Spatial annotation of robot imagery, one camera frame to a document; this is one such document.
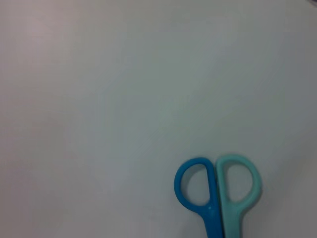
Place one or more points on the blue and teal scissors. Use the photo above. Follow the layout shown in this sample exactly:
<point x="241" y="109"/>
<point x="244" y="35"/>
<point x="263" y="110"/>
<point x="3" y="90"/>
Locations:
<point x="213" y="210"/>

